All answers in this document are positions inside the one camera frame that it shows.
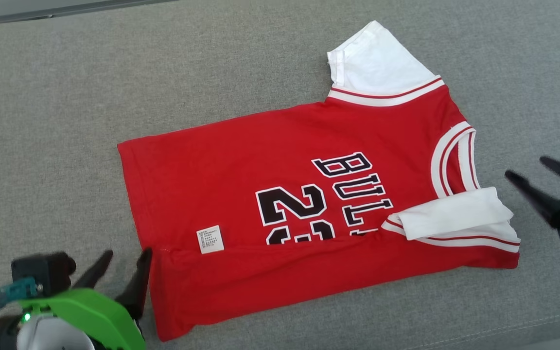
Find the red basketball jersey shirt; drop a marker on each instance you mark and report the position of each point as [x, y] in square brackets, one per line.
[260, 146]

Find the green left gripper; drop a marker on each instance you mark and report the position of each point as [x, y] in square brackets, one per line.
[100, 316]

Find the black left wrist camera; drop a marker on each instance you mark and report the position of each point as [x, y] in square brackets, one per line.
[42, 270]

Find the grey fabric sofa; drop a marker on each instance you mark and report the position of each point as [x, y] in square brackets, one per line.
[66, 121]

